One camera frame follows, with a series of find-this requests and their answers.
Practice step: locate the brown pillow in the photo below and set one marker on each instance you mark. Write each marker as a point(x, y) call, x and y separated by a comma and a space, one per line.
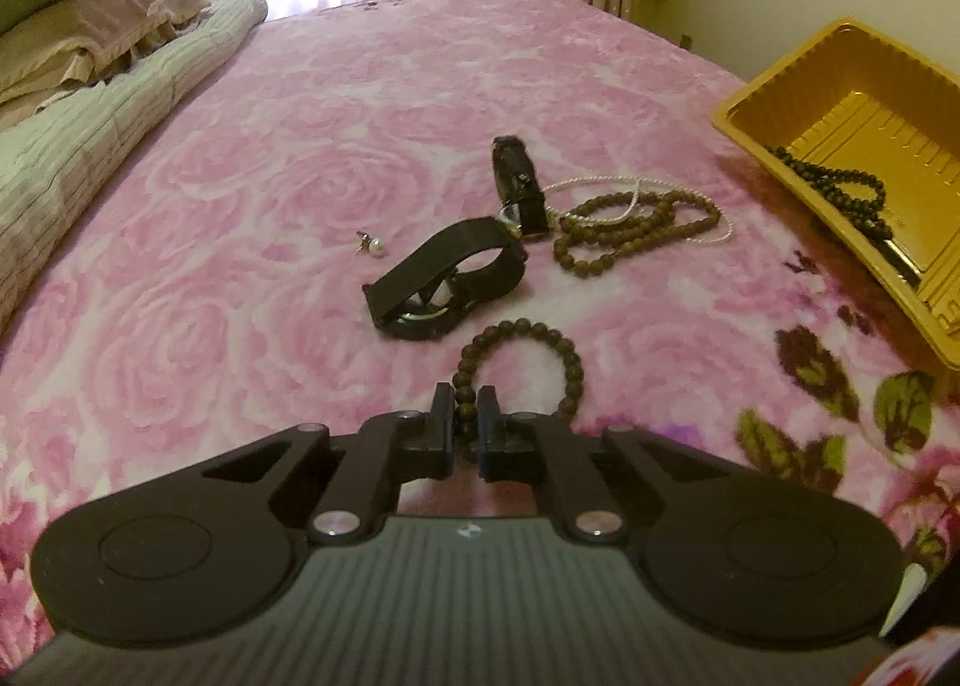
point(97, 33)

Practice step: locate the yellow plastic tray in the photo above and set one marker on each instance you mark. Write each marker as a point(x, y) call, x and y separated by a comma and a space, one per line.
point(847, 108)

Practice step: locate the white pearl strand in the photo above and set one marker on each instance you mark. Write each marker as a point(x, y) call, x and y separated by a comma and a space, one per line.
point(724, 225)

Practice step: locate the pearl earring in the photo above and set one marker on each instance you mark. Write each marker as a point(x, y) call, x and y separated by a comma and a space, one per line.
point(375, 249)

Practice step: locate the red white printed cloth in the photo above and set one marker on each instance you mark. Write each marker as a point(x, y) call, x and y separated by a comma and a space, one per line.
point(922, 663)

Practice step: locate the green striped quilt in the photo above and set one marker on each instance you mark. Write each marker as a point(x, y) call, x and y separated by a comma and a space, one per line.
point(97, 131)

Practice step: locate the black narrow watch band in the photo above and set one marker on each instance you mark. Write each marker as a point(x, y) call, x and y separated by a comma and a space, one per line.
point(517, 168)

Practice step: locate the black cylinder case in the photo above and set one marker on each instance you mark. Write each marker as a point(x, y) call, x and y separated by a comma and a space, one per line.
point(904, 264)

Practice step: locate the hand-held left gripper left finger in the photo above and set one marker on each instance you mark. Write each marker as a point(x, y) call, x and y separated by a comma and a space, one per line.
point(444, 431)

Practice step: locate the black wristwatch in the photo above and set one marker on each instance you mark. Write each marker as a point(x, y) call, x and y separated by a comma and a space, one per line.
point(450, 243)

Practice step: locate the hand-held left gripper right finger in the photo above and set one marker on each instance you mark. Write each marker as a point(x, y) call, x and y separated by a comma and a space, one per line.
point(489, 431)

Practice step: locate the pink floral blanket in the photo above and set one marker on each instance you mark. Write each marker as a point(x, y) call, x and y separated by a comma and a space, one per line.
point(300, 131)

